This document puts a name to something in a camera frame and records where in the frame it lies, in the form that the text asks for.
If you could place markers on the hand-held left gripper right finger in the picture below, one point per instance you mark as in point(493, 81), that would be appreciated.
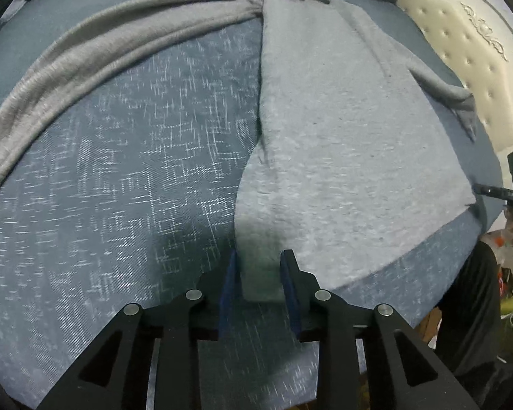
point(291, 303)

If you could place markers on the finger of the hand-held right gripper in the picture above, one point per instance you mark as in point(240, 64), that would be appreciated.
point(491, 189)

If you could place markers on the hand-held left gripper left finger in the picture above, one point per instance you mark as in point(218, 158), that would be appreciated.
point(228, 299)

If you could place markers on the grey sweater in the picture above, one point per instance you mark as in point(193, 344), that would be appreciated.
point(346, 136)

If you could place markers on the person's right forearm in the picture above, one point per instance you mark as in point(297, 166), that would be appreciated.
point(474, 329)

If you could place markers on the person's right hand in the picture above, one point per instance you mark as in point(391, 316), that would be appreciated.
point(511, 226)

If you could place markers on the cream tufted headboard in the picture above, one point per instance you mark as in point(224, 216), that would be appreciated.
point(461, 38)

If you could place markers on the blue bed sheet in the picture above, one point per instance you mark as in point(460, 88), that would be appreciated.
point(132, 158)

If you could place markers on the wooden bed frame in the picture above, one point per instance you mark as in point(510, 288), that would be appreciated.
point(429, 329)

